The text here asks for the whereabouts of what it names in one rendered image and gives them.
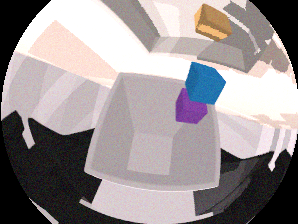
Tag small purple block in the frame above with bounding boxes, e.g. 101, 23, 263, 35
176, 88, 208, 124

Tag small blue block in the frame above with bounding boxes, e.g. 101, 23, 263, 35
185, 61, 226, 104

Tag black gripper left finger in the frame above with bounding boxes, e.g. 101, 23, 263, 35
28, 117, 102, 204

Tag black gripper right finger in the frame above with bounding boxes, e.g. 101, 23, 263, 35
193, 148, 274, 216

